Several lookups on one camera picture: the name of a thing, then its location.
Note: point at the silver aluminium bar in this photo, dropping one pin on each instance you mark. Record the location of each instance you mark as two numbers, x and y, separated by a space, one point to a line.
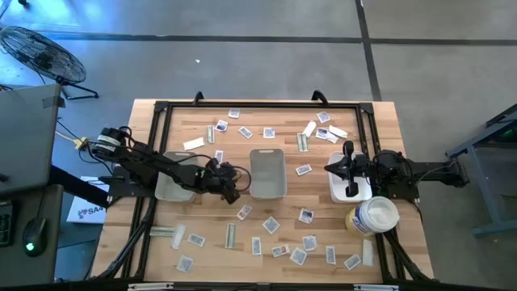
149 286
375 287

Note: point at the black keyboard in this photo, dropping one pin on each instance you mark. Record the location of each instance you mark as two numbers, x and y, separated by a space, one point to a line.
5 224

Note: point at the white bandage strip wrapper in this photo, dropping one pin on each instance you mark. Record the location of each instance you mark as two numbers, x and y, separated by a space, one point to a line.
332 138
309 128
178 236
338 131
194 143
368 252

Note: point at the black floor fan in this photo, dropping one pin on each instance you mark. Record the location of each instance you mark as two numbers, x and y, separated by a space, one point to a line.
43 58

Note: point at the white printed cardboard box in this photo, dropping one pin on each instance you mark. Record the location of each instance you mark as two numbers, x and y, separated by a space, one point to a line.
87 210

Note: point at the yellow wipes canister white lid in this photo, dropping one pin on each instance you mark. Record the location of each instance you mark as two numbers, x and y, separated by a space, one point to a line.
373 216

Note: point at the white packet with red mark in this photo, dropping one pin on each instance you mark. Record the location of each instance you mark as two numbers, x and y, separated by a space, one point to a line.
280 250
244 212

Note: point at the white plastic bin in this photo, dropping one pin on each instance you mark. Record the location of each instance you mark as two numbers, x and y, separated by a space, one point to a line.
335 194

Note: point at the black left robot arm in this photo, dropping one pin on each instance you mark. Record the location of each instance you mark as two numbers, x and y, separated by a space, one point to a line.
153 161

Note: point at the blue-grey table frame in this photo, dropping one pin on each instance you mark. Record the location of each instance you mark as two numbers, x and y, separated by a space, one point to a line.
480 182

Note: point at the black diagonal bar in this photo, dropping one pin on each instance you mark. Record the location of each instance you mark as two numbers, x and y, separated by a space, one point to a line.
76 185

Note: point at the dark grey desk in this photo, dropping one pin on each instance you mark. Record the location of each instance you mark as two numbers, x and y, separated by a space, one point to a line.
44 266

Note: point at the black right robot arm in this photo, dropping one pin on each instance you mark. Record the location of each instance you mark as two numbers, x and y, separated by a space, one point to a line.
428 169

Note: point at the black computer mouse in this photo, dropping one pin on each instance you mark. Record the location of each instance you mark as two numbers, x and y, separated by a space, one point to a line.
34 236

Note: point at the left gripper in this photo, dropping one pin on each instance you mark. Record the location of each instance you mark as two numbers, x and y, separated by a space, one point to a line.
226 178

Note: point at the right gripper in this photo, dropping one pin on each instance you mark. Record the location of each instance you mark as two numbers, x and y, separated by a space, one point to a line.
361 169

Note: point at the light grey plastic bin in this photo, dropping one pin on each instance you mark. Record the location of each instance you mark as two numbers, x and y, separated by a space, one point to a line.
267 174
171 193

